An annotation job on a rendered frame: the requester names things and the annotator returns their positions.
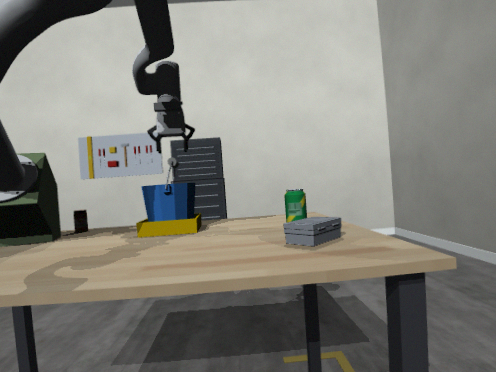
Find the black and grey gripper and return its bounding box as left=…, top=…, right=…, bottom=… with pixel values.
left=147, top=108, right=195, bottom=154

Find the grey hinged case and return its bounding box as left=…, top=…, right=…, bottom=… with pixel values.
left=283, top=217, right=342, bottom=246

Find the yellow square tray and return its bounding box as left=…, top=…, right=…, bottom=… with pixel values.
left=136, top=213, right=202, bottom=237

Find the green drink can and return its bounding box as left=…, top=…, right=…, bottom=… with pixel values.
left=284, top=189, right=307, bottom=223

